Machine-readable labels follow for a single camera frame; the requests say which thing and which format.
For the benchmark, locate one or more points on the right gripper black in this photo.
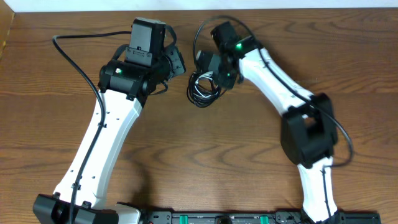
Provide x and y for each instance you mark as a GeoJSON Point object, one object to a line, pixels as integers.
{"type": "Point", "coordinates": [227, 82]}

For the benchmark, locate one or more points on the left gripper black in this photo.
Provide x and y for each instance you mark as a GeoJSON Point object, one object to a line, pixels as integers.
{"type": "Point", "coordinates": [178, 62]}

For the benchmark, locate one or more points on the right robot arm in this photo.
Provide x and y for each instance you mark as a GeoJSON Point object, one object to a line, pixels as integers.
{"type": "Point", "coordinates": [308, 126]}

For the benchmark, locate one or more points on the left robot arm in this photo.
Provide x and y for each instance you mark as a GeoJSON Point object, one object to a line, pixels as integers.
{"type": "Point", "coordinates": [125, 83]}

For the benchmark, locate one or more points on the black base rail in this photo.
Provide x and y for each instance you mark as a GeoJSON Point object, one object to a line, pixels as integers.
{"type": "Point", "coordinates": [281, 217]}

